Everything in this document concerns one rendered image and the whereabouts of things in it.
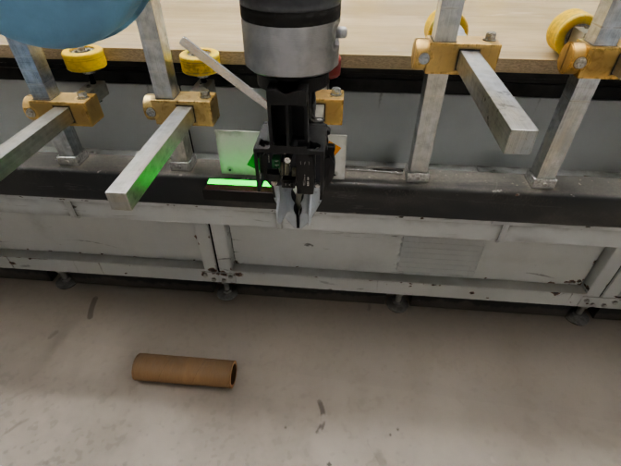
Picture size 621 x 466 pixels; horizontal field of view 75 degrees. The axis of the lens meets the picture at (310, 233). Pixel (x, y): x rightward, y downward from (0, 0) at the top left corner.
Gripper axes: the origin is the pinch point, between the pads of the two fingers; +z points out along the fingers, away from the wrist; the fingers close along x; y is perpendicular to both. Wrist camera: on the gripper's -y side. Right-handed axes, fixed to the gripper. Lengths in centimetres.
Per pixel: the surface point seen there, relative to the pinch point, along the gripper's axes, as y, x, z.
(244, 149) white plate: -29.1, -14.5, 6.5
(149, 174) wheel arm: -7.3, -23.5, -0.7
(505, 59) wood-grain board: -46, 37, -7
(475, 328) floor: -48, 55, 83
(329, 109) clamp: -29.0, 2.4, -2.6
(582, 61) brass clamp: -29, 43, -12
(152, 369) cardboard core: -18, -48, 75
